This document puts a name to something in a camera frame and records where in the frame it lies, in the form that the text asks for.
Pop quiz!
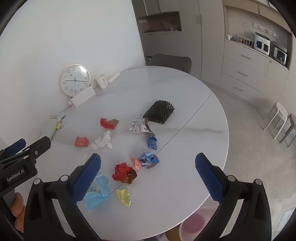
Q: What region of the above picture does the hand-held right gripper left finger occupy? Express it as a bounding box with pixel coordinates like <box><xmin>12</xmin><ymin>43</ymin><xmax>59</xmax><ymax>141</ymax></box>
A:
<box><xmin>23</xmin><ymin>153</ymin><xmax>109</xmax><ymax>241</ymax></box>

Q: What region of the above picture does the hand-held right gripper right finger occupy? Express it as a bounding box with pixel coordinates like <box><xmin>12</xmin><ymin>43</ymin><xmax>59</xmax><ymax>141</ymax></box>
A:
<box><xmin>193</xmin><ymin>152</ymin><xmax>272</xmax><ymax>241</ymax></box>

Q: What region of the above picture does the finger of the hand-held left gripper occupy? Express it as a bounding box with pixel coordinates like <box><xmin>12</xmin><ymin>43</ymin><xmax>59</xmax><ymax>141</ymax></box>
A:
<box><xmin>0</xmin><ymin>138</ymin><xmax>26</xmax><ymax>160</ymax></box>
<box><xmin>23</xmin><ymin>136</ymin><xmax>52</xmax><ymax>163</ymax></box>

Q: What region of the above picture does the translucent pink bin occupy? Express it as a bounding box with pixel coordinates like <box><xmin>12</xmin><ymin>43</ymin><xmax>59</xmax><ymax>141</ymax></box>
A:
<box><xmin>179</xmin><ymin>206</ymin><xmax>220</xmax><ymax>241</ymax></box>

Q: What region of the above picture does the blue printed carton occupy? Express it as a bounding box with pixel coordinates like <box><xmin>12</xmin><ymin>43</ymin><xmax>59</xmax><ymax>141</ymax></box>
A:
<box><xmin>138</xmin><ymin>152</ymin><xmax>160</xmax><ymax>169</ymax></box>

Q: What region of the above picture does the person's left hand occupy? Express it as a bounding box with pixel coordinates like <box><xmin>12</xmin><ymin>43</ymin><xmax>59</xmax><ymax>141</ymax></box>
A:
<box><xmin>10</xmin><ymin>192</ymin><xmax>25</xmax><ymax>233</ymax></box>

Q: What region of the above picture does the blue face mask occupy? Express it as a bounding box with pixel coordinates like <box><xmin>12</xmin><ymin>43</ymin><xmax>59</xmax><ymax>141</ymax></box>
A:
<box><xmin>77</xmin><ymin>174</ymin><xmax>110</xmax><ymax>212</ymax></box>

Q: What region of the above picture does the crumpled red brown foil wrapper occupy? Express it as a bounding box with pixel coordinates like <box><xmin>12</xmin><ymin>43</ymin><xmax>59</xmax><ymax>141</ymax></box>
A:
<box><xmin>112</xmin><ymin>163</ymin><xmax>137</xmax><ymax>185</ymax></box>

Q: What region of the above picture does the flat red packet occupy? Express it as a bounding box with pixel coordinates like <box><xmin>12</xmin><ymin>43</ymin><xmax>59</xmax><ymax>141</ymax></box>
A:
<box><xmin>74</xmin><ymin>136</ymin><xmax>90</xmax><ymax>148</ymax></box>

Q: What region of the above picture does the crumpled yellow paper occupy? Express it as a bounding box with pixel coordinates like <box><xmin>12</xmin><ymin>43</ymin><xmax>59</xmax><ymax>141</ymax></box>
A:
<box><xmin>116</xmin><ymin>188</ymin><xmax>131</xmax><ymax>207</ymax></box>

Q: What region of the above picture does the crumpled white tissue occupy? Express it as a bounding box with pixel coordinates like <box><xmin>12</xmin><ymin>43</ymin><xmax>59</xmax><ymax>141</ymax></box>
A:
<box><xmin>91</xmin><ymin>131</ymin><xmax>113</xmax><ymax>149</ymax></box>

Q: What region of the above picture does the crumpled pink paper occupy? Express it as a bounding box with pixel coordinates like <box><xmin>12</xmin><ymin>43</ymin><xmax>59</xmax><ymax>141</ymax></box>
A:
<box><xmin>131</xmin><ymin>158</ymin><xmax>142</xmax><ymax>171</ymax></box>

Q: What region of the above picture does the small red brown wrapper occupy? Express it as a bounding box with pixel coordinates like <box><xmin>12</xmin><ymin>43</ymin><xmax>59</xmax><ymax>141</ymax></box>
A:
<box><xmin>100</xmin><ymin>118</ymin><xmax>119</xmax><ymax>130</ymax></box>

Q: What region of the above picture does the white folded card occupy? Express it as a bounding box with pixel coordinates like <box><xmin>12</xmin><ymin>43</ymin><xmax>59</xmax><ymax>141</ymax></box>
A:
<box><xmin>70</xmin><ymin>86</ymin><xmax>96</xmax><ymax>107</ymax></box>

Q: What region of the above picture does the crumpled blue wrapper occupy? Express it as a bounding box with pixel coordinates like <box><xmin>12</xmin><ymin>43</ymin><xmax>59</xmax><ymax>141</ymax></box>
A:
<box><xmin>146</xmin><ymin>136</ymin><xmax>158</xmax><ymax>151</ymax></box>

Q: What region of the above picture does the silver foil packet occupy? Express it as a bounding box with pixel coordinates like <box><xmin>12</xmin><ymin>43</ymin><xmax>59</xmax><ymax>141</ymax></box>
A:
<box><xmin>129</xmin><ymin>117</ymin><xmax>155</xmax><ymax>137</ymax></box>

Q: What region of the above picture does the white mug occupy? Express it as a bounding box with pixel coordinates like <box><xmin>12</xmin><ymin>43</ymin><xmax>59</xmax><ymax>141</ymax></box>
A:
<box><xmin>95</xmin><ymin>74</ymin><xmax>109</xmax><ymax>89</ymax></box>

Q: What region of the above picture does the white stool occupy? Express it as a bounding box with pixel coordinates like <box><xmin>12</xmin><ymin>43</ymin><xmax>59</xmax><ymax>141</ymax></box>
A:
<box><xmin>262</xmin><ymin>102</ymin><xmax>288</xmax><ymax>139</ymax></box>

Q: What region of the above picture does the beige drawer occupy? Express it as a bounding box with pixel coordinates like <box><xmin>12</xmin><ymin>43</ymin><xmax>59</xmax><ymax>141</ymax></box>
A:
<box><xmin>221</xmin><ymin>57</ymin><xmax>267</xmax><ymax>91</ymax></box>
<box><xmin>223</xmin><ymin>41</ymin><xmax>270</xmax><ymax>76</ymax></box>
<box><xmin>219</xmin><ymin>74</ymin><xmax>260</xmax><ymax>105</ymax></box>

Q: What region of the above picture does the grey stool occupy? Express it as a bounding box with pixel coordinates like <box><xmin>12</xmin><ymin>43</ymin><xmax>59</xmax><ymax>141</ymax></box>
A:
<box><xmin>277</xmin><ymin>113</ymin><xmax>296</xmax><ymax>147</ymax></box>

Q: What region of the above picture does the white paper roll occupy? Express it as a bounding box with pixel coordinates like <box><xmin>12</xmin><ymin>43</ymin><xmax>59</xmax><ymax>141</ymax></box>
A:
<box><xmin>107</xmin><ymin>72</ymin><xmax>121</xmax><ymax>83</ymax></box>

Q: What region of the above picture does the beige drawer cabinet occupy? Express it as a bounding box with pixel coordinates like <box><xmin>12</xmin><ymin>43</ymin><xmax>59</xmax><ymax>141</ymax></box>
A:
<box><xmin>219</xmin><ymin>39</ymin><xmax>290</xmax><ymax>106</ymax></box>

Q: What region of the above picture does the grey chair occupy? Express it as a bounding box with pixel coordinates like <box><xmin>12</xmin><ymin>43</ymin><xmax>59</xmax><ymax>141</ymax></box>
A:
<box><xmin>146</xmin><ymin>54</ymin><xmax>192</xmax><ymax>74</ymax></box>

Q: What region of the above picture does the beige cabinet with open niche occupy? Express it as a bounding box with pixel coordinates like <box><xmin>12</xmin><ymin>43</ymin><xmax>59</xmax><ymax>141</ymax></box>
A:
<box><xmin>132</xmin><ymin>0</ymin><xmax>185</xmax><ymax>70</ymax></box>

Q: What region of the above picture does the spice rack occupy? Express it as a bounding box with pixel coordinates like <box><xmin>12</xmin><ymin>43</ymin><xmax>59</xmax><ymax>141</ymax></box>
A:
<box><xmin>238</xmin><ymin>35</ymin><xmax>254</xmax><ymax>47</ymax></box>

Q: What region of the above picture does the silver black oven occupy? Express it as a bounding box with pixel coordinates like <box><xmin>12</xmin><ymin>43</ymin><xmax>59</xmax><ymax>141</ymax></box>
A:
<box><xmin>270</xmin><ymin>43</ymin><xmax>288</xmax><ymax>65</ymax></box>

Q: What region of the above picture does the white countertop appliance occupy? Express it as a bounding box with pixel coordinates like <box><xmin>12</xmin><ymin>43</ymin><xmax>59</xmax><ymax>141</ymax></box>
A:
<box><xmin>254</xmin><ymin>32</ymin><xmax>271</xmax><ymax>56</ymax></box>

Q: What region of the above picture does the beige upper cabinet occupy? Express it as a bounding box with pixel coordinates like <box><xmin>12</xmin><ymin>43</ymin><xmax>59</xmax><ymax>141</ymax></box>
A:
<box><xmin>223</xmin><ymin>0</ymin><xmax>292</xmax><ymax>35</ymax></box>

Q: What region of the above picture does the round white wall clock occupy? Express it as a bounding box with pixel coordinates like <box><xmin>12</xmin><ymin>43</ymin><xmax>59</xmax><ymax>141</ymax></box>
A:
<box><xmin>60</xmin><ymin>64</ymin><xmax>91</xmax><ymax>97</ymax></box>

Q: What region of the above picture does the white wall rail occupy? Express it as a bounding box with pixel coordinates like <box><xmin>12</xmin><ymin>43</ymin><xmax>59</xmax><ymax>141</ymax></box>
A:
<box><xmin>253</xmin><ymin>22</ymin><xmax>280</xmax><ymax>39</ymax></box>

